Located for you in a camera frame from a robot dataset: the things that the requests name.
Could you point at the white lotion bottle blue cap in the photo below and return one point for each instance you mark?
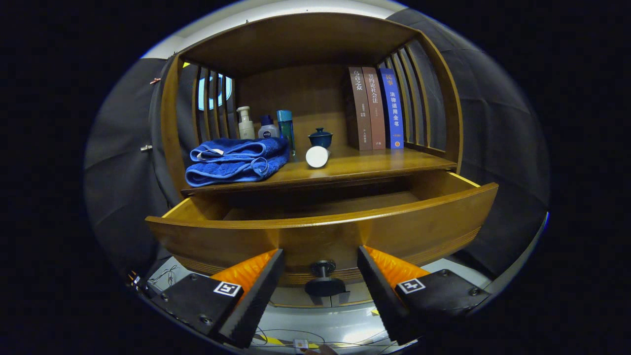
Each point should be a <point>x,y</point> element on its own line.
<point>268,132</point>

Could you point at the teal clear bottle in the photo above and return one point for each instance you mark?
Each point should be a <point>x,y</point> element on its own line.
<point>286,128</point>

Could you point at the reddish brown book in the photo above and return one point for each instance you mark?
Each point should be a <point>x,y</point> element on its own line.
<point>375,108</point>

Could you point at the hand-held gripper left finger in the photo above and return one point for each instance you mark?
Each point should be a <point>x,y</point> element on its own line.
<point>259,296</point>

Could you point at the white and green tube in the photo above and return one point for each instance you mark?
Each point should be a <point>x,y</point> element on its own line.
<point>317,157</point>

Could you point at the blue book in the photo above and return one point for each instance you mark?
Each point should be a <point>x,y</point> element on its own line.
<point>393,108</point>

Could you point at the white pump bottle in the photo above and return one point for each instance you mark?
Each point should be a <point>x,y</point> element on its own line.
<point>246,129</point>

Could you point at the wooden countertop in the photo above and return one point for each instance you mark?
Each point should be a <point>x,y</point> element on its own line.
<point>374,162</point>

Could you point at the folded blue towel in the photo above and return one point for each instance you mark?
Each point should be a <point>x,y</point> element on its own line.
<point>231,167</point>

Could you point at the wooden drawer with black knob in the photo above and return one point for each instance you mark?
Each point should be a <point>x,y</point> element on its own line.
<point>320,236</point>

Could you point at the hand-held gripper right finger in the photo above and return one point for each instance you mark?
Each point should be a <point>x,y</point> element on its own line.
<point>379,296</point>

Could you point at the dark blue lidded teacup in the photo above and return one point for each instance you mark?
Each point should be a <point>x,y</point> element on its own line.
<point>320,139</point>

